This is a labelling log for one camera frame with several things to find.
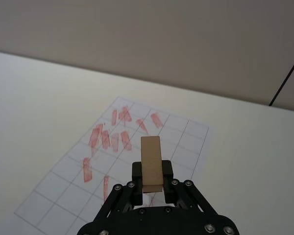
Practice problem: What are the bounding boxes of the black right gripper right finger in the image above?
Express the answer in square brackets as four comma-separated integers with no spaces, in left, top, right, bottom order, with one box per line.
[161,159,220,220]

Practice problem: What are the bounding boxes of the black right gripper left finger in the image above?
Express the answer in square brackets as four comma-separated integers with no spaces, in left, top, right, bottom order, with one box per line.
[96,161,144,222]

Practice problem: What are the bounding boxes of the tan wooden rectangular block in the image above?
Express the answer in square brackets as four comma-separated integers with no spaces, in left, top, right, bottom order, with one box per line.
[140,135,164,194]

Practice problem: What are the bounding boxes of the white grid paper, red marks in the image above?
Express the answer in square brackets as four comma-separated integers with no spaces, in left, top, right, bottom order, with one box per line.
[14,95,210,235]

